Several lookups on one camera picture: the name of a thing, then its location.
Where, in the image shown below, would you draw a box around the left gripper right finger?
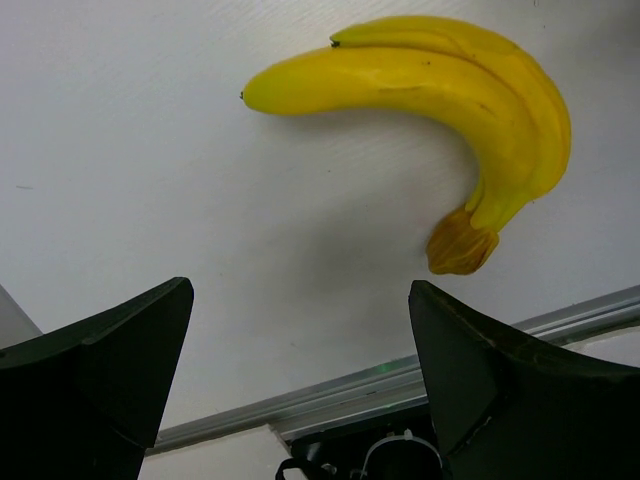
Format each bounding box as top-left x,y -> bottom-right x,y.
408,280 -> 639,479

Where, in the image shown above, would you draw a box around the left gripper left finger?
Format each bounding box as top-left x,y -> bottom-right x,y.
1,277 -> 194,480

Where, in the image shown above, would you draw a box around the yellow fake banana bunch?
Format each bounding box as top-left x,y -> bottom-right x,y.
241,15 -> 572,275

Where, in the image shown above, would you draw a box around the front aluminium rail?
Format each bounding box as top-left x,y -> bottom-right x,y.
145,286 -> 639,457

